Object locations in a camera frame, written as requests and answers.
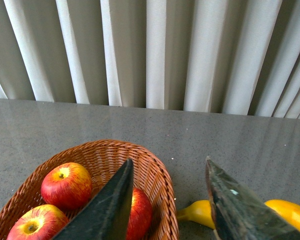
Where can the white pleated curtain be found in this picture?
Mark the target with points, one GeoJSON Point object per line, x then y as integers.
{"type": "Point", "coordinates": [238, 57]}

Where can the red yellow apple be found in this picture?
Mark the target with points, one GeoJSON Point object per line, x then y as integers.
{"type": "Point", "coordinates": [40, 223]}
{"type": "Point", "coordinates": [140, 215]}

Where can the red apple in basket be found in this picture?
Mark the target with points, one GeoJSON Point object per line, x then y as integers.
{"type": "Point", "coordinates": [68, 186]}

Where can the yellow banana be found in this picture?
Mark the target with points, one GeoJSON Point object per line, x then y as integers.
{"type": "Point", "coordinates": [200, 212]}

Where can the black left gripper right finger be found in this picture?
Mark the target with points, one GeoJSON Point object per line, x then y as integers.
{"type": "Point", "coordinates": [238, 213]}

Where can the left brown wicker basket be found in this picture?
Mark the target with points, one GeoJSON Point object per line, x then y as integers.
{"type": "Point", "coordinates": [102, 158]}

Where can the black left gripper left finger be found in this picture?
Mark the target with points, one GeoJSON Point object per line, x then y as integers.
{"type": "Point", "coordinates": [106, 216]}

